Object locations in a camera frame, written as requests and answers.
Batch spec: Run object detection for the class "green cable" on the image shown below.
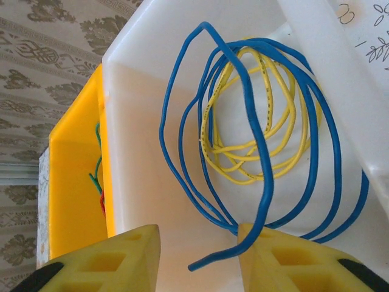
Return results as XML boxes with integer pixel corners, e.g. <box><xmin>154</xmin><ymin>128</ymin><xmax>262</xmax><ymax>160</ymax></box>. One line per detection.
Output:
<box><xmin>88</xmin><ymin>122</ymin><xmax>105</xmax><ymax>195</ymax></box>

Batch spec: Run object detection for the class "blue cable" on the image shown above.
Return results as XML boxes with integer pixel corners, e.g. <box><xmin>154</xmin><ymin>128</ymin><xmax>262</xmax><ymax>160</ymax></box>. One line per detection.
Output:
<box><xmin>159</xmin><ymin>21</ymin><xmax>370</xmax><ymax>273</ymax></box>

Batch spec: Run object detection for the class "white plastic bin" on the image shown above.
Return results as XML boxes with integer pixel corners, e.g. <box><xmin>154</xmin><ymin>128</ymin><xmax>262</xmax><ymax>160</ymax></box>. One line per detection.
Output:
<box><xmin>102</xmin><ymin>0</ymin><xmax>389</xmax><ymax>242</ymax></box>

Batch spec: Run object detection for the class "yellow plastic bin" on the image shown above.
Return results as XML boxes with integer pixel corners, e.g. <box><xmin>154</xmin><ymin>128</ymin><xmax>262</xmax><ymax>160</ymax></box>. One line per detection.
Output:
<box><xmin>48</xmin><ymin>63</ymin><xmax>117</xmax><ymax>263</ymax></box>

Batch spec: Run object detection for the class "yellow cable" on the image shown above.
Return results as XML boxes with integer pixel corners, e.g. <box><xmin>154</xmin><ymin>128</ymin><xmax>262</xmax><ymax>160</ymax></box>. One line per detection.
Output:
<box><xmin>199</xmin><ymin>38</ymin><xmax>323</xmax><ymax>186</ymax></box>

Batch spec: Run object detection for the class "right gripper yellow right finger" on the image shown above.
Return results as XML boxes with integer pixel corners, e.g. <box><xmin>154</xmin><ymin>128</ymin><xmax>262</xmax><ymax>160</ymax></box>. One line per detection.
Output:
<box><xmin>238</xmin><ymin>223</ymin><xmax>389</xmax><ymax>292</ymax></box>

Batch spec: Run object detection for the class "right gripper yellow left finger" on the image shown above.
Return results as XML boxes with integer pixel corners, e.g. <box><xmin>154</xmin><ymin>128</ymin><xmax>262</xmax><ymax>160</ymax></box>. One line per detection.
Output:
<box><xmin>9</xmin><ymin>224</ymin><xmax>161</xmax><ymax>292</ymax></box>

